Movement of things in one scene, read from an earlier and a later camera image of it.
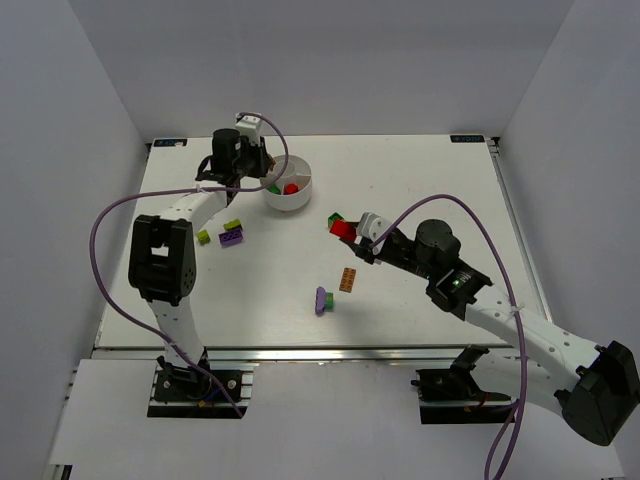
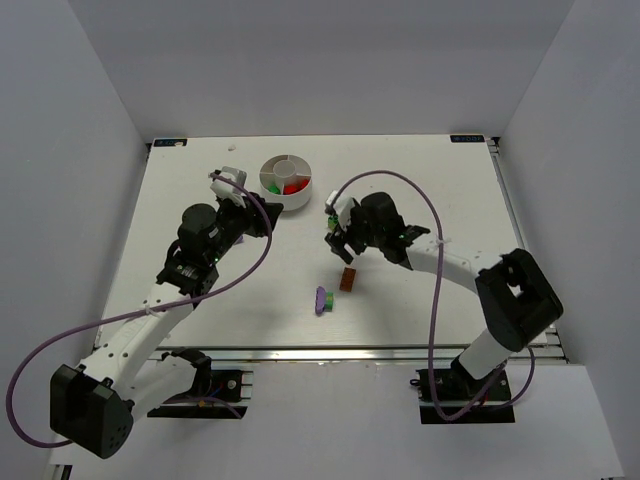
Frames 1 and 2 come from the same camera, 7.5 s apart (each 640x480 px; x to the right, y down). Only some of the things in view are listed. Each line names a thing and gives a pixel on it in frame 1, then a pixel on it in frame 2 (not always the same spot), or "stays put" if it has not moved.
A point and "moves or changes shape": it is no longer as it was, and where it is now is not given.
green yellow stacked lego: x=332 y=218 stays put
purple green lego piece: x=323 y=300 stays put
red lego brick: x=290 y=188 stays put
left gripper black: x=258 y=163 to x=255 y=214
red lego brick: x=344 y=230 moves or changes shape
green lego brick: x=273 y=188 stays put
